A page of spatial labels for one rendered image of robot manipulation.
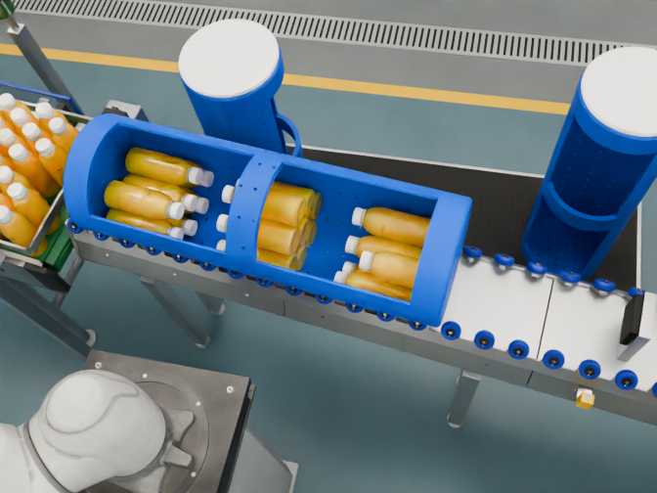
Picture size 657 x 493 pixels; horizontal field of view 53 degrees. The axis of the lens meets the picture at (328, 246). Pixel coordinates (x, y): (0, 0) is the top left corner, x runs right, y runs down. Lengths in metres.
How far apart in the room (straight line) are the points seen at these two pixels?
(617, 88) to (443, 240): 0.72
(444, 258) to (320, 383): 1.28
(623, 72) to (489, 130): 1.20
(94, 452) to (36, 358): 1.67
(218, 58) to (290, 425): 1.30
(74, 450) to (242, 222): 0.53
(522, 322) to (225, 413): 0.69
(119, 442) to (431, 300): 0.63
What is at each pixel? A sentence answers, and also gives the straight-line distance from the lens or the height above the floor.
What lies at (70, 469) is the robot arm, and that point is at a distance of 1.23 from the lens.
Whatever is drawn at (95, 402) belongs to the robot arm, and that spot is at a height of 1.34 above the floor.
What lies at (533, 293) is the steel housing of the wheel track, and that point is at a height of 0.93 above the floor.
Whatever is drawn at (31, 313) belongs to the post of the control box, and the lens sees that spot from 2.10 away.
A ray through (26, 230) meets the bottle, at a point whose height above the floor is 1.01.
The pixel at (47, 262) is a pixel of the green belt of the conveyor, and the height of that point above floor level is 0.90.
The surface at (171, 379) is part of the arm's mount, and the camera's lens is 1.44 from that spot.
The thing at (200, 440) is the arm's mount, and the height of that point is 1.08.
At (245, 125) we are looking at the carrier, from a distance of 1.90.
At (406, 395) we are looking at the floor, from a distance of 2.45.
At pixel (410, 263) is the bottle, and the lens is 1.38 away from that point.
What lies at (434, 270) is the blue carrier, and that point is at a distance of 1.29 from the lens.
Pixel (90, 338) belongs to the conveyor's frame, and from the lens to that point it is 2.77.
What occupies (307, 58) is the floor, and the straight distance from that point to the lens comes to 3.26.
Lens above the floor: 2.38
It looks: 63 degrees down
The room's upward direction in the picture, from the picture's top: 12 degrees counter-clockwise
